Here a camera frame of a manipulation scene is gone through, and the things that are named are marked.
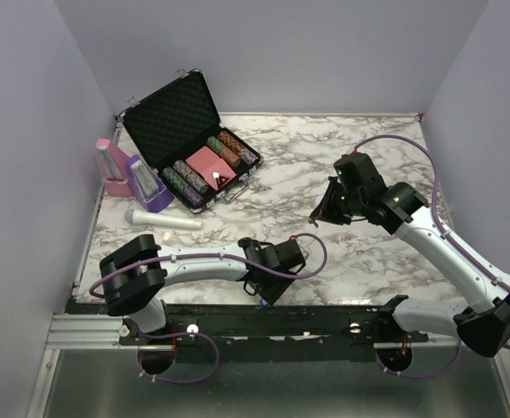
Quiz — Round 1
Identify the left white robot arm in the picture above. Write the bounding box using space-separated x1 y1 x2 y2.
99 234 306 344

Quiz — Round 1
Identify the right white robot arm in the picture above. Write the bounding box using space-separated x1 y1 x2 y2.
309 152 510 357

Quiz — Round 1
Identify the pink playing card deck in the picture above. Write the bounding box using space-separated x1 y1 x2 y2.
185 146 237 191

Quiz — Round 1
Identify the white microphone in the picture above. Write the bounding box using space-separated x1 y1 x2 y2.
124 209 203 231

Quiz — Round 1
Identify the purple metronome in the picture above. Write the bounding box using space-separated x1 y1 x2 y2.
125 155 174 213

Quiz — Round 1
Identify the black poker chip case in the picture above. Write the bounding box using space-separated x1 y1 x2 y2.
118 69 264 213

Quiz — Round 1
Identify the pink metronome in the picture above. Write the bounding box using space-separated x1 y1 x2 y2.
96 138 134 198

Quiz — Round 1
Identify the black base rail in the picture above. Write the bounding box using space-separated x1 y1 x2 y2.
65 300 436 372

